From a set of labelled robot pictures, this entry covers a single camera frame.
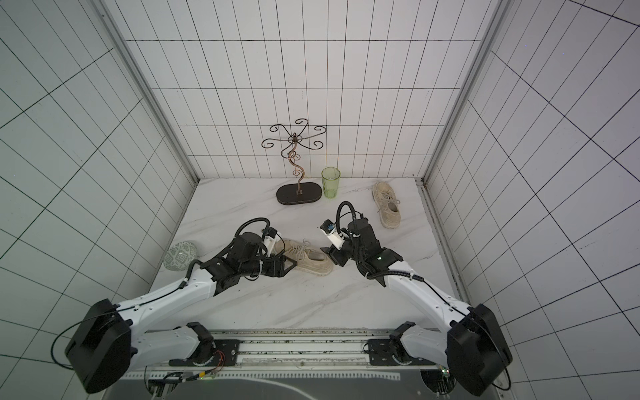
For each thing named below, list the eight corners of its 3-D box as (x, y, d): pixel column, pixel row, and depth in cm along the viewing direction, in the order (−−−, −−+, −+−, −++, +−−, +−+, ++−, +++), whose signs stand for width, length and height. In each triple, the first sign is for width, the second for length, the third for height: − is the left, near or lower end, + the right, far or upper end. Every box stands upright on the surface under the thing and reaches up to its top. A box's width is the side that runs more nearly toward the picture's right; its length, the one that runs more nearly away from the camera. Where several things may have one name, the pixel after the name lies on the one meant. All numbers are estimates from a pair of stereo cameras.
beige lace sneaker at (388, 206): (383, 229, 103) (386, 220, 98) (370, 189, 118) (372, 179, 113) (402, 227, 104) (406, 218, 99) (387, 187, 119) (390, 178, 114)
